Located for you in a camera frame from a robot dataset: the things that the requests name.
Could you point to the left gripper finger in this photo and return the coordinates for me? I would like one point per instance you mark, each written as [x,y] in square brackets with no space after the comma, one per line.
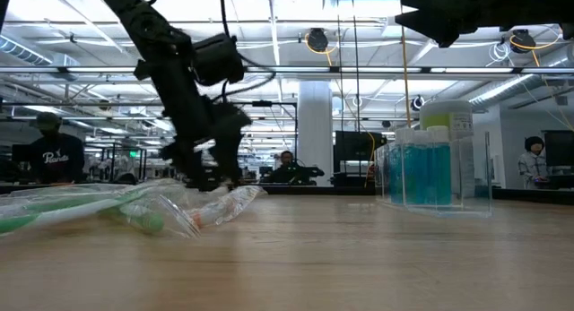
[190,165]
[228,154]

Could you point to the clear bag with yellow sponge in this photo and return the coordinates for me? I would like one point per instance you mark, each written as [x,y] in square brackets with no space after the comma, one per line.
[224,208]

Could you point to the blue mouthwash bottle silver cap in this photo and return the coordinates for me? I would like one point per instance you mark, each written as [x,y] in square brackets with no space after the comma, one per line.
[397,176]
[441,176]
[419,176]

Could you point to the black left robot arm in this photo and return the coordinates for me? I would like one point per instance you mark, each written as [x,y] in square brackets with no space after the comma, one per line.
[148,24]

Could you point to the person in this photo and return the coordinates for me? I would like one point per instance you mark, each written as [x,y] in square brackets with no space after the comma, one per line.
[56,158]
[533,165]
[287,167]

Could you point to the black background robot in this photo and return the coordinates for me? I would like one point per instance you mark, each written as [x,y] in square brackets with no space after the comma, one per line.
[311,171]

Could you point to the white building column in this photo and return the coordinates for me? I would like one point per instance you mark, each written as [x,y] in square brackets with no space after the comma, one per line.
[315,132]

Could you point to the black cabinet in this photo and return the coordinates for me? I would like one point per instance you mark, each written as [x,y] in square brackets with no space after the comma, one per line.
[359,145]

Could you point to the black monitor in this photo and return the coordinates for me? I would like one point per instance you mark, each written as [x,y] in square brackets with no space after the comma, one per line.
[560,147]

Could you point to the clear acrylic organizer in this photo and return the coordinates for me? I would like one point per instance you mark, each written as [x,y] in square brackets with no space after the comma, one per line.
[480,176]

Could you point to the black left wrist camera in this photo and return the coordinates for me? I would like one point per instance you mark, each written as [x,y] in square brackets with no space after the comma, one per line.
[217,57]

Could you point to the black background gantry frame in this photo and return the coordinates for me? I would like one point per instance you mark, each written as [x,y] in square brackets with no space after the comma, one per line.
[296,145]

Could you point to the grey ventilation duct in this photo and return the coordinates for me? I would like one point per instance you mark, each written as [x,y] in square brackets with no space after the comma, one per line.
[22,51]
[502,89]

